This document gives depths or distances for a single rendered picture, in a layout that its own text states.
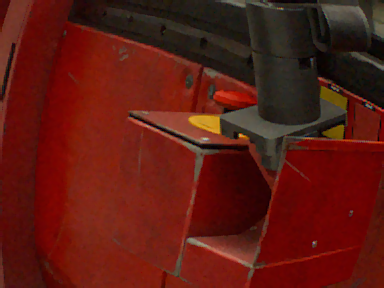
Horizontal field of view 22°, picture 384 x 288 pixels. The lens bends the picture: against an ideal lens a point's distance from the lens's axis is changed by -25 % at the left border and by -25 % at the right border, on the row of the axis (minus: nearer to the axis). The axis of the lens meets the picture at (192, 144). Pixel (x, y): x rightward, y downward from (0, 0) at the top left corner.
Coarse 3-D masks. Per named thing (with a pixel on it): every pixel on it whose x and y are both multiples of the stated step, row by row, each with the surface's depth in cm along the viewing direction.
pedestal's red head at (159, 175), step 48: (144, 144) 100; (192, 144) 95; (240, 144) 96; (288, 144) 86; (336, 144) 90; (144, 192) 99; (192, 192) 95; (240, 192) 97; (288, 192) 88; (336, 192) 92; (144, 240) 100; (192, 240) 95; (240, 240) 96; (288, 240) 90; (336, 240) 94
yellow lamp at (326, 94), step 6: (324, 90) 104; (330, 90) 103; (324, 96) 104; (330, 96) 103; (336, 96) 102; (342, 96) 101; (336, 102) 102; (342, 102) 101; (342, 108) 101; (342, 126) 101; (324, 132) 104; (330, 132) 103; (336, 132) 102; (342, 132) 101; (330, 138) 103; (336, 138) 102; (342, 138) 101
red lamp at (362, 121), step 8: (360, 112) 99; (368, 112) 97; (360, 120) 99; (368, 120) 97; (376, 120) 96; (360, 128) 99; (368, 128) 97; (376, 128) 96; (352, 136) 100; (360, 136) 99; (368, 136) 97; (376, 136) 96
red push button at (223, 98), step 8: (216, 96) 101; (224, 96) 100; (232, 96) 100; (240, 96) 100; (248, 96) 101; (224, 104) 100; (232, 104) 100; (240, 104) 100; (248, 104) 100; (256, 104) 100; (224, 112) 101
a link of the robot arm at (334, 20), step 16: (320, 0) 89; (336, 0) 90; (352, 0) 90; (336, 16) 89; (352, 16) 89; (336, 32) 89; (352, 32) 89; (368, 32) 90; (320, 48) 92; (336, 48) 90; (352, 48) 91; (368, 48) 92
